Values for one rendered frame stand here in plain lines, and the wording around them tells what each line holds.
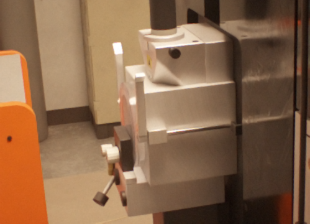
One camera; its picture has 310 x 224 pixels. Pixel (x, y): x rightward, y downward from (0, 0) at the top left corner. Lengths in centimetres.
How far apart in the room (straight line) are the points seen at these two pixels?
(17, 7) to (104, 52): 54
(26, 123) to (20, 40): 282
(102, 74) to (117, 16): 34
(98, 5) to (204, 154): 312
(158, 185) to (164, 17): 17
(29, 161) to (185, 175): 43
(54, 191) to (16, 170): 67
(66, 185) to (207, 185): 108
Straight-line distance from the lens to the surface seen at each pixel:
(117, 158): 68
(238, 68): 64
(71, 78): 421
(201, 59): 64
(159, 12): 65
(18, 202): 108
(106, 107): 390
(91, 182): 175
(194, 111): 64
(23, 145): 104
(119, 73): 73
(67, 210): 162
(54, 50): 416
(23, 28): 382
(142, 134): 63
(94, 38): 378
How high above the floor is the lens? 144
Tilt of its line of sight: 19 degrees down
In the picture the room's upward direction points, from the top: 3 degrees counter-clockwise
